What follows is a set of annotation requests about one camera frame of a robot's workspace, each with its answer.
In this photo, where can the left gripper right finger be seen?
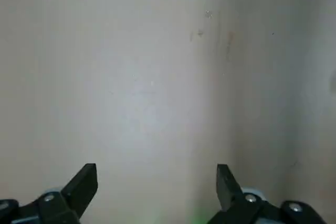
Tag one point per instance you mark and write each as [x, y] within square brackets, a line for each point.
[228, 190]

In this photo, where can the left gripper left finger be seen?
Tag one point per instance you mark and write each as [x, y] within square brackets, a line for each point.
[78, 190]

